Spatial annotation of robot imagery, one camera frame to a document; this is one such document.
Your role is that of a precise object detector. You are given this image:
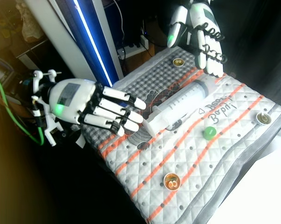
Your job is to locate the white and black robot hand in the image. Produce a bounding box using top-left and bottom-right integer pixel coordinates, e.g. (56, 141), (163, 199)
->
(167, 0), (228, 77)
(48, 78), (147, 138)

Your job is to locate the small bowl with egg halves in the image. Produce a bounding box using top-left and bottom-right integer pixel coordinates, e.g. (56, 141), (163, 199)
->
(163, 172), (182, 192)

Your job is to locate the small bowl of orange soup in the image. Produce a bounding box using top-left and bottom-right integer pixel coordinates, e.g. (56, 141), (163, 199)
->
(172, 57), (185, 67)

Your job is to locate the white power strip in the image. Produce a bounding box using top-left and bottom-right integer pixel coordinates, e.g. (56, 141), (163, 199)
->
(117, 34), (151, 59)

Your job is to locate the grey quilt with bear print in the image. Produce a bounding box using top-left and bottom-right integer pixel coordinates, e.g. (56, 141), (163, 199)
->
(81, 45), (281, 224)

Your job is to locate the large clear plastic syringe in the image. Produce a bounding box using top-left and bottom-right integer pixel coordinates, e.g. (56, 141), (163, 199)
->
(144, 79), (219, 138)

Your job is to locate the white and blue pillar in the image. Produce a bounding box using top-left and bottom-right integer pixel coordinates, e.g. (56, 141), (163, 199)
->
(23, 0), (124, 88)

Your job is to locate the green toy cylinder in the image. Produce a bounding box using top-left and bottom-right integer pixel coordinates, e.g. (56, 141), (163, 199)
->
(202, 126), (217, 140)

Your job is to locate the small bowl of green noodles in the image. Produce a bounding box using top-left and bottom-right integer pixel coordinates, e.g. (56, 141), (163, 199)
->
(256, 111), (272, 126)

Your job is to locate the green cable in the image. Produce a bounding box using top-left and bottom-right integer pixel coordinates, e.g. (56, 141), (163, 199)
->
(0, 72), (45, 146)

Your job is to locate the grey metal shelf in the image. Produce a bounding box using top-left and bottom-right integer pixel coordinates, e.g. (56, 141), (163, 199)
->
(0, 0), (50, 77)

